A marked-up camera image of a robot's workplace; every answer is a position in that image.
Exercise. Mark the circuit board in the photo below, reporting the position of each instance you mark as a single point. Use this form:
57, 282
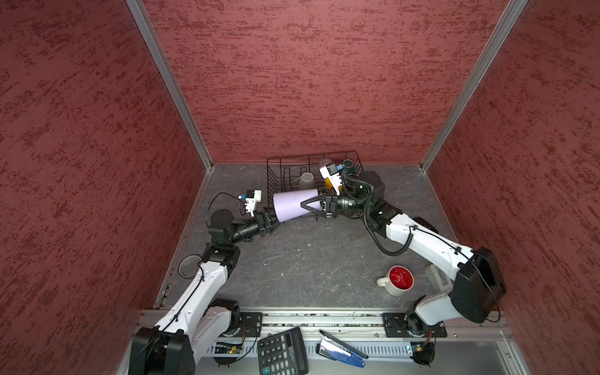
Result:
228, 348
422, 351

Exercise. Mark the left circuit board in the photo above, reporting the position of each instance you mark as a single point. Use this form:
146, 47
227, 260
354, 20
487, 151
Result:
228, 348

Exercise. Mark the cream white mug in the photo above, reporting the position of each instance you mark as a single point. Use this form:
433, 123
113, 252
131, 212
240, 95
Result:
305, 182

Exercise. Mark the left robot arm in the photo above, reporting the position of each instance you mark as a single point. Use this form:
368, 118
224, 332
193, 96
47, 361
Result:
182, 337

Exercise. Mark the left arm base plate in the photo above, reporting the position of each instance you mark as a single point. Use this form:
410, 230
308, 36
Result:
250, 325

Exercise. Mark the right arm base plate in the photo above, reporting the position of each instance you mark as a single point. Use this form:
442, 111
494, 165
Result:
396, 325

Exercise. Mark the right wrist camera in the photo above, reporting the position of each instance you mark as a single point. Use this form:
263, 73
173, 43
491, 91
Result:
333, 173

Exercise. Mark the white mug red inside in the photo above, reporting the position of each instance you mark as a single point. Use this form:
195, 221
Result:
398, 281

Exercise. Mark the dark green ceramic mug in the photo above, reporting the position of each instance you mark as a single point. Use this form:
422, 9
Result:
349, 166

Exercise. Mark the black calculator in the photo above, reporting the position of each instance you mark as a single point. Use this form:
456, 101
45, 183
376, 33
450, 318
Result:
283, 353

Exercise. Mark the right circuit board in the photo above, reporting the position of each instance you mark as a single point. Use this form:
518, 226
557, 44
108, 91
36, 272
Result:
422, 351

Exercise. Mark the black wire dish rack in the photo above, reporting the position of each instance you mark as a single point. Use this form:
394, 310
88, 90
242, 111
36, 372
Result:
284, 172

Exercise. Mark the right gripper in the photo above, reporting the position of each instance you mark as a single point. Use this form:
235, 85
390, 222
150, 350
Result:
331, 205

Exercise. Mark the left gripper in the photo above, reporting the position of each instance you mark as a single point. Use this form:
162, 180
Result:
265, 223

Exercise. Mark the blue black stapler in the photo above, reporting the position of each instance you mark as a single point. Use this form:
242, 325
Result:
334, 349

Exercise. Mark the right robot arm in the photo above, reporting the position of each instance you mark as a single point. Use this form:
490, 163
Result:
477, 281

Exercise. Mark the lilac plastic cup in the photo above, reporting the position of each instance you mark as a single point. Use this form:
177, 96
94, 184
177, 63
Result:
287, 205

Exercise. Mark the black small object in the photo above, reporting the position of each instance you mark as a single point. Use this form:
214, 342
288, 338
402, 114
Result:
424, 223

